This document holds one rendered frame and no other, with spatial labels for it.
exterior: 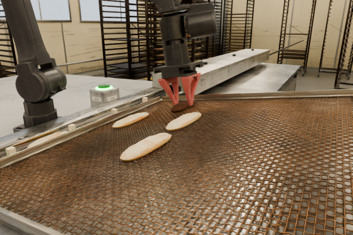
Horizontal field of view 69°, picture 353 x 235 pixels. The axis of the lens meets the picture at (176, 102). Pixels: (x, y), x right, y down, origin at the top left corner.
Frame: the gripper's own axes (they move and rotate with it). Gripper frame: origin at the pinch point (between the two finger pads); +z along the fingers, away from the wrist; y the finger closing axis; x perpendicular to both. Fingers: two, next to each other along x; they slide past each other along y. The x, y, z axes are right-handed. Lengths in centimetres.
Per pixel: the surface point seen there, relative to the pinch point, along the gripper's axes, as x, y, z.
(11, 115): -9, -58, 0
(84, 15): 382, -428, -116
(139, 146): -25.8, 6.2, 0.1
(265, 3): 689, -96, -96
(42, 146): -27.7, -13.9, 0.6
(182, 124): -14.9, 7.3, 0.4
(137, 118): -11.4, -5.3, 0.4
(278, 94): 6.2, 20.6, 0.4
